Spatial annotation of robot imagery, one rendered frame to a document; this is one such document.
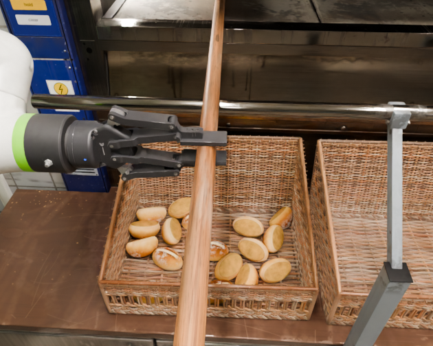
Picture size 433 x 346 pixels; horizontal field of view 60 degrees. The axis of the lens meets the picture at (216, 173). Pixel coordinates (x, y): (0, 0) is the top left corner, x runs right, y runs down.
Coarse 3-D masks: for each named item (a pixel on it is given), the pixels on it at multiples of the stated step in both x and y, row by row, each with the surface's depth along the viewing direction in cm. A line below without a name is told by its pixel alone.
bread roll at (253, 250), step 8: (240, 240) 115; (248, 240) 113; (256, 240) 113; (240, 248) 114; (248, 248) 113; (256, 248) 112; (264, 248) 112; (248, 256) 113; (256, 256) 112; (264, 256) 111
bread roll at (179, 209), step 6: (180, 198) 127; (186, 198) 127; (174, 204) 126; (180, 204) 126; (186, 204) 126; (168, 210) 125; (174, 210) 125; (180, 210) 125; (186, 210) 125; (174, 216) 125; (180, 216) 125
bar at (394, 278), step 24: (48, 96) 75; (72, 96) 75; (96, 96) 74; (120, 96) 75; (408, 120) 71; (432, 120) 72; (384, 264) 71; (384, 288) 71; (360, 312) 84; (384, 312) 76; (360, 336) 83
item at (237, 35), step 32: (128, 32) 102; (160, 32) 102; (192, 32) 101; (224, 32) 101; (256, 32) 100; (288, 32) 100; (320, 32) 99; (352, 32) 99; (384, 32) 98; (416, 32) 98
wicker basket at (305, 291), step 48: (144, 144) 121; (240, 144) 121; (288, 144) 120; (144, 192) 130; (240, 192) 128; (288, 192) 127; (288, 240) 121; (144, 288) 95; (240, 288) 93; (288, 288) 92
